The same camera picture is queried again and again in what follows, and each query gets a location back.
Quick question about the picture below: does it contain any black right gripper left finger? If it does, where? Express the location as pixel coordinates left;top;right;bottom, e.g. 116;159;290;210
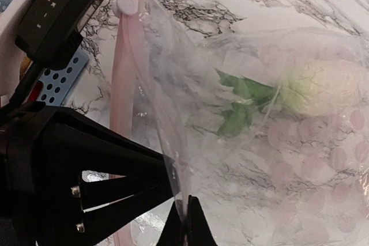
157;202;184;246

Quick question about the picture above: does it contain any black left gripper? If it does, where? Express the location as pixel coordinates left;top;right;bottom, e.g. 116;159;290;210
1;103;84;245

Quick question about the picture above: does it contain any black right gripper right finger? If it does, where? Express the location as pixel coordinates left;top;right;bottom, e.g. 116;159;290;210
186;195;217;246

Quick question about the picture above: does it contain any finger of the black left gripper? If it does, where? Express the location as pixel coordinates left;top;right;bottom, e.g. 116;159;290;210
36;191;173;245
51;108;173;200

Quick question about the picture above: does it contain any clear zip top bag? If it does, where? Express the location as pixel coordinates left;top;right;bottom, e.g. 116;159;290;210
110;0;368;245

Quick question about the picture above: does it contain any white fake radish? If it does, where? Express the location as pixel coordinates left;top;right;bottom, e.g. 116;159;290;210
278;59;368;116

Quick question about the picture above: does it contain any light blue plastic basket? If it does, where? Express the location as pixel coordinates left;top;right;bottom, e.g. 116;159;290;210
37;48;89;106

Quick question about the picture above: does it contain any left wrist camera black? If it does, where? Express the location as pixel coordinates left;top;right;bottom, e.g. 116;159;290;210
15;0;103;70

